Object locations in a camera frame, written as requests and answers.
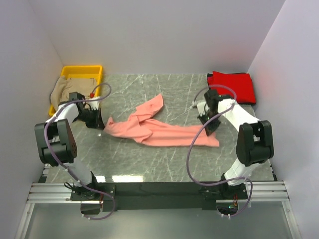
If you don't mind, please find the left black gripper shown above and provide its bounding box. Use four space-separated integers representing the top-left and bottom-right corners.
75 107 105 130

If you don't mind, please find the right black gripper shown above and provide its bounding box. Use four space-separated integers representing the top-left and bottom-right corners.
198 111 222 137

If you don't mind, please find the pink t shirt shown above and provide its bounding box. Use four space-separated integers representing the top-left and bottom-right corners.
103 93 220 148

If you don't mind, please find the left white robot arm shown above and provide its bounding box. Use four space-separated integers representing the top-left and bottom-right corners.
34 92 105 200

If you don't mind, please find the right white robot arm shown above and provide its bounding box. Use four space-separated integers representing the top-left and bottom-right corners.
193 89 274 199

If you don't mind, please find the beige t shirt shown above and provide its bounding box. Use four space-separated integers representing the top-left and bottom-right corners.
50 76 97 110

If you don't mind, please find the yellow plastic bin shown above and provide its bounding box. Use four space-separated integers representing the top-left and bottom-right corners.
48 65 103 116

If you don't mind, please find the red folded t shirt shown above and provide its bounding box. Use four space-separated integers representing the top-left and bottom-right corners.
207 71 256 105

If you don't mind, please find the black base bar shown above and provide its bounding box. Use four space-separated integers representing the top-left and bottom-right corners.
70 182 248 212

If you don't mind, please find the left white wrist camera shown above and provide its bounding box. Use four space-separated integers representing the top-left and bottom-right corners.
84 97 101 110

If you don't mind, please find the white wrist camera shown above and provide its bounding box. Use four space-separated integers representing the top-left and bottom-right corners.
84 97 101 110
191 101 209 116

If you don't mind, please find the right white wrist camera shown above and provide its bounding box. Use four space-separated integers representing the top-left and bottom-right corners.
191 101 209 116

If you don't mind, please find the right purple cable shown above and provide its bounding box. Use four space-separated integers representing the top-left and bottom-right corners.
186 84 253 218

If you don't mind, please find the aluminium rail frame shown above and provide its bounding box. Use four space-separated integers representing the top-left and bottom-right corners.
15 167 301 239

